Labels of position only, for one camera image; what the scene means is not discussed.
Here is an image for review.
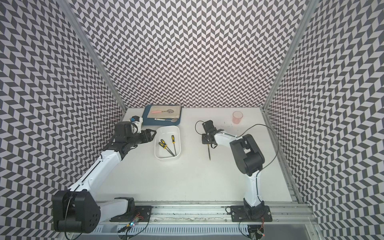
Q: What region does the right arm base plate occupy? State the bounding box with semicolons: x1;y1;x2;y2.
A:
230;206;273;223

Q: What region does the beige folded cloth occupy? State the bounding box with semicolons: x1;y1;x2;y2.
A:
147;105;182;119

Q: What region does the base wiring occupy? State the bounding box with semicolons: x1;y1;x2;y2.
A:
238;214;266;240
117;212;151;240

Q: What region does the aluminium front rail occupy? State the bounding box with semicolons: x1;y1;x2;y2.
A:
136;201;318;225

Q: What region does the pink translucent cup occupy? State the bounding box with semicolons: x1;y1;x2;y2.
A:
233;111;244;125

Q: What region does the left base wiring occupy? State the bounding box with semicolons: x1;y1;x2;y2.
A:
117;212;151;240

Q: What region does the dark teal tray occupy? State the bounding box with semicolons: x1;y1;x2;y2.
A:
142;105;182;126

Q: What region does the white handled spoon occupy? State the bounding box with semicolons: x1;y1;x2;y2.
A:
154;118;179;123

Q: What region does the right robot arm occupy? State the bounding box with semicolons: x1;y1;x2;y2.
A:
202;120;266;220

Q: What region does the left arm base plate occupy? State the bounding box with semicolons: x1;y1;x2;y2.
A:
110;206;153;223

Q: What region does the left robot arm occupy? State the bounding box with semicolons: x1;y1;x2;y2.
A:
52;119;157;234

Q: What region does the white plastic storage box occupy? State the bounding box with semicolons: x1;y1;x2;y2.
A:
155;126;181;162

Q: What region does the pink handled spoon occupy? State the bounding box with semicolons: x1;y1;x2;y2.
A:
151;109;174;114

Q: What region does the right base wiring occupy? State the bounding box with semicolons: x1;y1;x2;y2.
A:
238;214;266;240

